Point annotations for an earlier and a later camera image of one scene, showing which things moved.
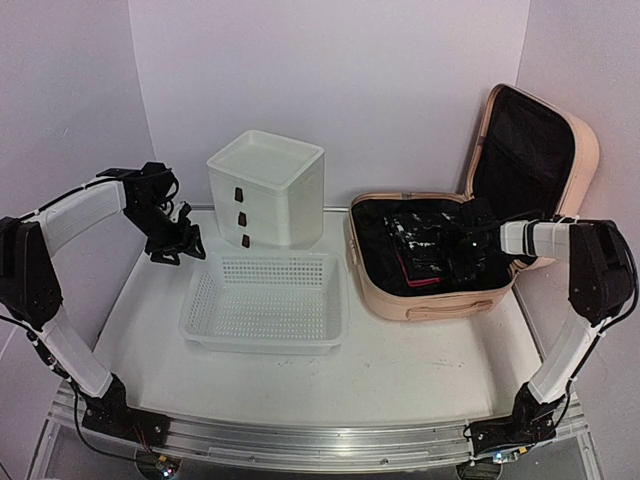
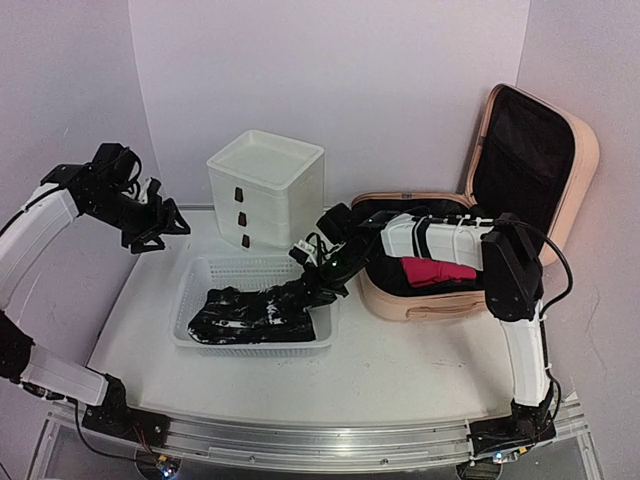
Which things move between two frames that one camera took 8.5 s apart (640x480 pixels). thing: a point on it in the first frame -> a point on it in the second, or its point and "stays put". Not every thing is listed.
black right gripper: x=458 y=273 -> x=341 y=291
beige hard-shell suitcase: x=428 y=255 stays put
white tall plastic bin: x=269 y=191 stays put
